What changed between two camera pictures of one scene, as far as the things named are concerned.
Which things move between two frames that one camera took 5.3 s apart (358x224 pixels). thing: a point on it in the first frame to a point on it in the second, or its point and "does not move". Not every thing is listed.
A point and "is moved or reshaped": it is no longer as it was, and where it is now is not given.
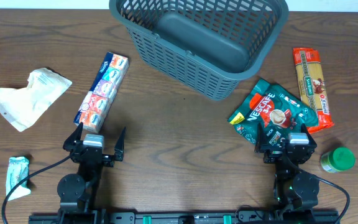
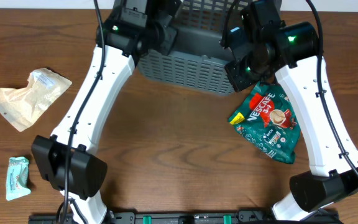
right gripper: x=288 y=154 to x=239 y=74
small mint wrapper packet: x=17 y=170 does not move
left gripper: x=92 y=154 to x=169 y=34
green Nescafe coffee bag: x=281 y=112 does not move
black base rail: x=262 y=218 does not move
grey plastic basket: x=205 y=46 is moved or reshaped
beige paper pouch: x=23 y=107 does not move
